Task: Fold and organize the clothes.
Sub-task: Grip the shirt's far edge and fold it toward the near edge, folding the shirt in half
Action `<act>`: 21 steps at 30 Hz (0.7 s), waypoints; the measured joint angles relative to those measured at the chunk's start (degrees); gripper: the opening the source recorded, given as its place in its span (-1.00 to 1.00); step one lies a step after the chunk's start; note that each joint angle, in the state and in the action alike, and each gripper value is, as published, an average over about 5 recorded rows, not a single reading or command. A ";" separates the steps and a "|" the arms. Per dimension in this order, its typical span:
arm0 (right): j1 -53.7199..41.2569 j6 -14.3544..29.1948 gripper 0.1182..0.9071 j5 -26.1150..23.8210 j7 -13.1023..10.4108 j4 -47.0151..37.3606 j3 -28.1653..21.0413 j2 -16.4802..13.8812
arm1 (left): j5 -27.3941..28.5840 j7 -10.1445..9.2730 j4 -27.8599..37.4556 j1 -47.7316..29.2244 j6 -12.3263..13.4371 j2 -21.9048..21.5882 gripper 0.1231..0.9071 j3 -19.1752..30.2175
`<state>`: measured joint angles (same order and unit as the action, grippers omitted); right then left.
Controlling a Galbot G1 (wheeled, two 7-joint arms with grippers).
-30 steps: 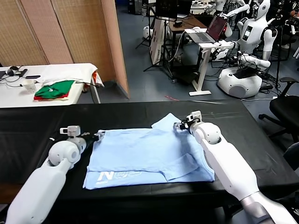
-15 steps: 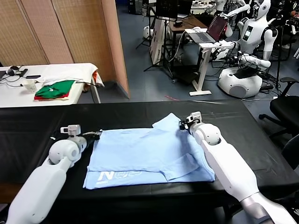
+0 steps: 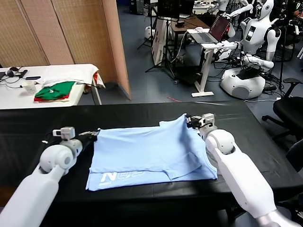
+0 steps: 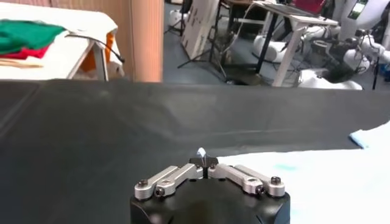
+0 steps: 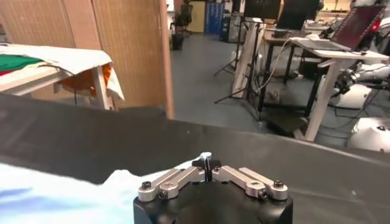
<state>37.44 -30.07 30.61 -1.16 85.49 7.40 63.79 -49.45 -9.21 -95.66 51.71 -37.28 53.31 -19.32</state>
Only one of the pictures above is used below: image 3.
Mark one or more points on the white humanoid robot with base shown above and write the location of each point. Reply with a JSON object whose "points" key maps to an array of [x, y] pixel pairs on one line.
{"points": [[256, 33]]}

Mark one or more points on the black table cover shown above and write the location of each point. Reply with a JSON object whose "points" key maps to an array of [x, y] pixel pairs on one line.
{"points": [[260, 132]]}

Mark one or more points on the light blue t-shirt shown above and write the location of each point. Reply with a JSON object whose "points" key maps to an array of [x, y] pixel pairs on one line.
{"points": [[142, 153]]}

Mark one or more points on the grey laptop with red screen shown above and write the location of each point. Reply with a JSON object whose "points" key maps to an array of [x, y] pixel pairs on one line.
{"points": [[221, 28]]}

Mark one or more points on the black pole stand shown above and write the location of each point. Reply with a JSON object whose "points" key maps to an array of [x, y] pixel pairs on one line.
{"points": [[282, 59]]}

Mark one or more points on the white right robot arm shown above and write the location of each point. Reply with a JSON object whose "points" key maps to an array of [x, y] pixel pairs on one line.
{"points": [[236, 165]]}

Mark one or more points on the white paper cup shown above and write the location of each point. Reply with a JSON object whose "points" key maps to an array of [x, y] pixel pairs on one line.
{"points": [[30, 88]]}

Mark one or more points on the black smartphone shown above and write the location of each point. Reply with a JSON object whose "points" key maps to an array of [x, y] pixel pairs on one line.
{"points": [[33, 77]]}

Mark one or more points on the black headphones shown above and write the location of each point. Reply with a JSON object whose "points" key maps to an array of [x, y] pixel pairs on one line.
{"points": [[13, 70]]}

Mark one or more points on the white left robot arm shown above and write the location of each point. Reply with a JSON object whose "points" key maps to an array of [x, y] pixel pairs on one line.
{"points": [[30, 189]]}

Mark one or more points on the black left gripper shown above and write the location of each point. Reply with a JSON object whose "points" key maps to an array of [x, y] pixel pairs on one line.
{"points": [[86, 140]]}

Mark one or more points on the white standing desk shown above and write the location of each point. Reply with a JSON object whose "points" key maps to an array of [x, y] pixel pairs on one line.
{"points": [[206, 68]]}

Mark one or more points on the green folded shirt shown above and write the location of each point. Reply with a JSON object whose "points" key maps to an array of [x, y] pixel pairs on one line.
{"points": [[56, 90]]}

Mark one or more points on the red folded shirt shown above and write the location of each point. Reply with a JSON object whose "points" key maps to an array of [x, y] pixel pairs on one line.
{"points": [[40, 99]]}

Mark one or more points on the white humanoid robot upper body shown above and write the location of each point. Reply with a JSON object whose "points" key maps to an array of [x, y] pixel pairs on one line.
{"points": [[223, 4]]}

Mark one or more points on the blue-grey chair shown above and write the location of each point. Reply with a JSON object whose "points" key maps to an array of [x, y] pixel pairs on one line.
{"points": [[297, 156]]}

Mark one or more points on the orange cloth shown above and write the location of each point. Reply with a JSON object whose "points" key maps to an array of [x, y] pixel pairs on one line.
{"points": [[95, 77]]}

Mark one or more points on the white round device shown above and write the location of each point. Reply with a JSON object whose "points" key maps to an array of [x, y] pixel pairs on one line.
{"points": [[148, 32]]}

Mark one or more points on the white side table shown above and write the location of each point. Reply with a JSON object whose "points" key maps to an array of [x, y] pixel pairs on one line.
{"points": [[14, 98]]}

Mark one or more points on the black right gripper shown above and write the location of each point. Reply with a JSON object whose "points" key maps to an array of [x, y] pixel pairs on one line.
{"points": [[197, 121]]}

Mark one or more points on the beige folded cloth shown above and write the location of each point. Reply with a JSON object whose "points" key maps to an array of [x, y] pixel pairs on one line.
{"points": [[66, 100]]}

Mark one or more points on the black office chair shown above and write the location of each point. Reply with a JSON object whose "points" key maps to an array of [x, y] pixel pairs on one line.
{"points": [[288, 108]]}

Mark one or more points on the white draped cloth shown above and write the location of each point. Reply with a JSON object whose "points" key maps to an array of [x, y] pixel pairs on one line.
{"points": [[68, 74]]}

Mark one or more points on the white computer mouse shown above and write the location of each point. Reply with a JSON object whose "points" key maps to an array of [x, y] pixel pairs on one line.
{"points": [[199, 29]]}

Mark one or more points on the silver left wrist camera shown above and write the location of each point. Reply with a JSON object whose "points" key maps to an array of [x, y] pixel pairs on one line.
{"points": [[67, 133]]}

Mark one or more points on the black tripod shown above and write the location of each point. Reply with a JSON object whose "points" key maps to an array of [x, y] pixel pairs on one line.
{"points": [[168, 47]]}

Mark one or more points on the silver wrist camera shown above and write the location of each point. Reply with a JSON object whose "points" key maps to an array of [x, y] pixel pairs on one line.
{"points": [[208, 119], [67, 133]]}

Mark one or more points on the black open laptop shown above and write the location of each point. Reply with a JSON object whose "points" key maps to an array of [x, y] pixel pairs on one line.
{"points": [[187, 10]]}

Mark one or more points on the brown wooden desk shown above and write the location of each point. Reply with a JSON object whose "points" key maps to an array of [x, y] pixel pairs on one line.
{"points": [[197, 22]]}

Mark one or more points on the black remote control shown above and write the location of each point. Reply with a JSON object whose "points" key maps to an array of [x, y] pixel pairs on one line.
{"points": [[23, 73]]}

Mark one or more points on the black wheeled base platform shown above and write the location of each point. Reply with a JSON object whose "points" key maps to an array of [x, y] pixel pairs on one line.
{"points": [[189, 77]]}

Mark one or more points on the tan folding screen partition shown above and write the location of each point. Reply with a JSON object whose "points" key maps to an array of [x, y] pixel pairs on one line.
{"points": [[71, 35]]}

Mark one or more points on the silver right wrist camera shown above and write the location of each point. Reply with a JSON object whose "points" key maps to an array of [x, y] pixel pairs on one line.
{"points": [[208, 119]]}

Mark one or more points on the black monitor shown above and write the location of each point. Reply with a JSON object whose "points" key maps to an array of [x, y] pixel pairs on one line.
{"points": [[168, 9]]}

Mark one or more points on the white calibration board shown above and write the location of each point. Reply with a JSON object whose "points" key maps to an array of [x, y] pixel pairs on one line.
{"points": [[158, 39]]}

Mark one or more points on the small black box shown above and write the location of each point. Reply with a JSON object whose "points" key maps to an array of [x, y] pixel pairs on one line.
{"points": [[180, 24]]}

